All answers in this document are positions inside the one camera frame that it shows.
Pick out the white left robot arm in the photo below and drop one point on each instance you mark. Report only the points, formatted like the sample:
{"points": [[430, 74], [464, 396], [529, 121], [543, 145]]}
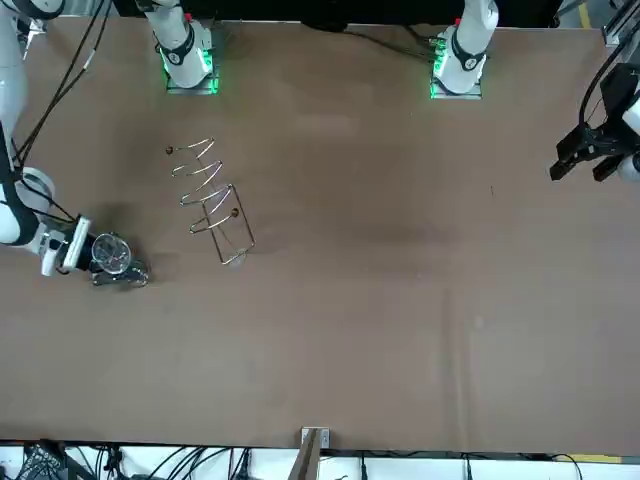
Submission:
{"points": [[470, 45]]}

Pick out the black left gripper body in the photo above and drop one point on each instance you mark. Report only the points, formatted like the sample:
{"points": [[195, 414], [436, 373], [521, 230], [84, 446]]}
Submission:
{"points": [[617, 95]]}

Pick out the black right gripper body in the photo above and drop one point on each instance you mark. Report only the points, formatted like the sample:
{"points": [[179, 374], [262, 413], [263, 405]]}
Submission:
{"points": [[87, 255]]}

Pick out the black labelled power adapter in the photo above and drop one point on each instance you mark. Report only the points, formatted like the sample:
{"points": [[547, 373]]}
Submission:
{"points": [[42, 462]]}

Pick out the aluminium frame profile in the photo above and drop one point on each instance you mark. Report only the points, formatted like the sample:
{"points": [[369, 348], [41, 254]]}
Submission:
{"points": [[37, 35], [620, 25]]}

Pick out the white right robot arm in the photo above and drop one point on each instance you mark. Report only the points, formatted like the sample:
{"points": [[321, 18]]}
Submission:
{"points": [[180, 55]]}

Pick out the clear glass goblet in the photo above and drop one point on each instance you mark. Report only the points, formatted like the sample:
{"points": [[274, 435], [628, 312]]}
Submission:
{"points": [[112, 245]]}

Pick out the aluminium post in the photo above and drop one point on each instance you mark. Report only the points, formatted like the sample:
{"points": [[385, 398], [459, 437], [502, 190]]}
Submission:
{"points": [[311, 460]]}

